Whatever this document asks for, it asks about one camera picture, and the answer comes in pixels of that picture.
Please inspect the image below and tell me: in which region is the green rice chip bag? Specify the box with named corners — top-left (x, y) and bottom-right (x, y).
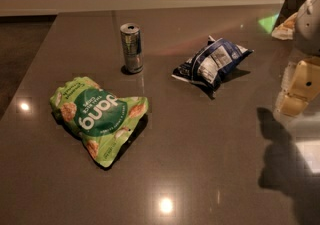
top-left (50, 77), bottom-right (149, 168)

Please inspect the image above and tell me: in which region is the white snack bag background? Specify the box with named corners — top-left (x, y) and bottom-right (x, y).
top-left (271, 13), bottom-right (297, 40)

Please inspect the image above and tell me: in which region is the blue chip bag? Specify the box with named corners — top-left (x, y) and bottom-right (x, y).
top-left (172, 36), bottom-right (252, 92)

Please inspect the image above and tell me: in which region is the dark snack bag background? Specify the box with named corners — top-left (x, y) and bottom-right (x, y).
top-left (274, 0), bottom-right (306, 27)

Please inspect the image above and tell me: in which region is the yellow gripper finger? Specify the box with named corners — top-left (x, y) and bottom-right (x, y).
top-left (288, 56), bottom-right (320, 101)
top-left (275, 91), bottom-right (308, 117)

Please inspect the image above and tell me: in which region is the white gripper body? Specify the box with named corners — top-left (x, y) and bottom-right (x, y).
top-left (294, 0), bottom-right (320, 55)

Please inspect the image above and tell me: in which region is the silver drink can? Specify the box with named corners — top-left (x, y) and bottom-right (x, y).
top-left (120, 23), bottom-right (143, 74)

